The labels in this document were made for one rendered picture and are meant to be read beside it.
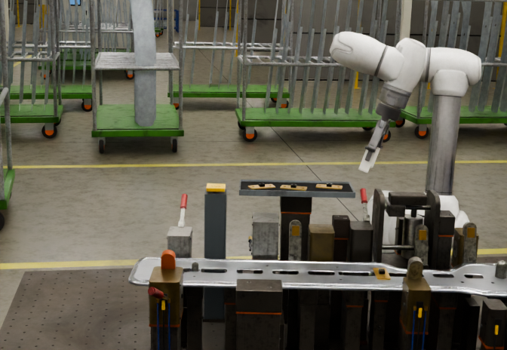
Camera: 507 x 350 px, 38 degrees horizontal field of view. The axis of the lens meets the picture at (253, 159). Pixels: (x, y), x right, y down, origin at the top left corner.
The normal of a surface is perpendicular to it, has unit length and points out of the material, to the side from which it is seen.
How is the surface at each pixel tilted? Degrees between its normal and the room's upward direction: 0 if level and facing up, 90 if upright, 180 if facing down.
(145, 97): 85
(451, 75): 86
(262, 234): 90
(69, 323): 0
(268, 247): 90
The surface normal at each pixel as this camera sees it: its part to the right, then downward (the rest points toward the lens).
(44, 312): 0.02, -0.97
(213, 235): 0.00, 0.22
